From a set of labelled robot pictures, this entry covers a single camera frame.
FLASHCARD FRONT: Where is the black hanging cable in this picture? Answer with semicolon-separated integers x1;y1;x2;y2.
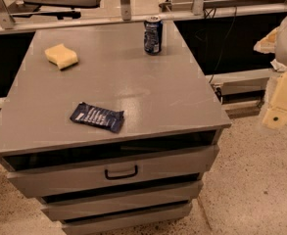
203;6;239;83

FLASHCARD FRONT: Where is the blue snack wrapper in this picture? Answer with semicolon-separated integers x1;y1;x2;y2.
70;102;124;133

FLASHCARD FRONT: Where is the metal frame rail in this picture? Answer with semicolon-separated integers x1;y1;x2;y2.
0;0;287;34

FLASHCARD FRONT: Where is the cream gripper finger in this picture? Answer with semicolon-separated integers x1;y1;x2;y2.
254;27;278;54
262;109;287;129

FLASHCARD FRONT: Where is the top grey drawer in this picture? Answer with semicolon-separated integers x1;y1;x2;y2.
8;145;219;198

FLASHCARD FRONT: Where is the grey drawer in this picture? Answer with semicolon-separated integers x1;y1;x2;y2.
8;145;219;198
41;180;203;221
62;201;192;235

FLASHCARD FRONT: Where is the bottom grey drawer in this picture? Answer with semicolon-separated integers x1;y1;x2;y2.
62;201;192;235

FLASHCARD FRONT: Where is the black drawer handle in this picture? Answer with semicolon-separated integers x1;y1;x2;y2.
104;165;138;180

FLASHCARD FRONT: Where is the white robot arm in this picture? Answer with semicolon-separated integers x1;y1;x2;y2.
254;17;287;129

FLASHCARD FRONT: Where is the blue pepsi can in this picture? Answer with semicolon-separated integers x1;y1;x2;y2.
144;16;163;55

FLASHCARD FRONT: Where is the grey drawer cabinet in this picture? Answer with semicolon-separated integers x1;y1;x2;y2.
0;23;230;226

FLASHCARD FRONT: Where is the middle grey drawer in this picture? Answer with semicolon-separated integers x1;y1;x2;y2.
41;180;203;221

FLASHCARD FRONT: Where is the yellow sponge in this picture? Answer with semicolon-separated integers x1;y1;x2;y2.
45;44;78;71

